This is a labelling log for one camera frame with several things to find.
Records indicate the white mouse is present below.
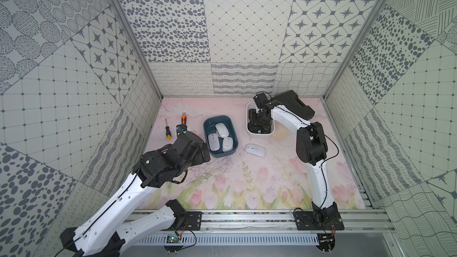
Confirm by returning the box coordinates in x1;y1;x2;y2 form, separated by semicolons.
245;143;266;158
221;136;234;153
208;133;220;152
215;123;230;139

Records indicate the white mouse bottom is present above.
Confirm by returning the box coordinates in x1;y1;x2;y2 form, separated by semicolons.
215;123;230;139

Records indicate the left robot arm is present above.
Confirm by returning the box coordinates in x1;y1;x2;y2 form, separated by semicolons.
60;131;211;257

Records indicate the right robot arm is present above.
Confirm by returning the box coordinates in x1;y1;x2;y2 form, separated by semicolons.
247;90;339;224

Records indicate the white storage box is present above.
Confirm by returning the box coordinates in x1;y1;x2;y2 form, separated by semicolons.
246;102;275;138

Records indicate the teal storage box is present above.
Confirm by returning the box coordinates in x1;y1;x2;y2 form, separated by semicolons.
203;115;239;158

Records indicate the black plastic tool case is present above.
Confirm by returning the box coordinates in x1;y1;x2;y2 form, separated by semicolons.
272;90;315;120

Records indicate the black yellow screwdriver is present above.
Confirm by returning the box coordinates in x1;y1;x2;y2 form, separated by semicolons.
165;119;172;139

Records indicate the orange adjustable wrench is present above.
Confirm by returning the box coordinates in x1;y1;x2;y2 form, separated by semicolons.
182;113;187;125

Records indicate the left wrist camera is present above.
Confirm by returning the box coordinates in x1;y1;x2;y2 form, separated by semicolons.
176;124;188;136

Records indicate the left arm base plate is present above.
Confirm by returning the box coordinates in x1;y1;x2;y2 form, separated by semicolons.
170;211;203;231

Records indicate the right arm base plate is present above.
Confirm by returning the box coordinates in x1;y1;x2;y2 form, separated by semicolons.
293;211;345;232

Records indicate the aluminium mounting rail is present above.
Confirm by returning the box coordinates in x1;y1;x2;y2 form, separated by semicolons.
190;209;395;233

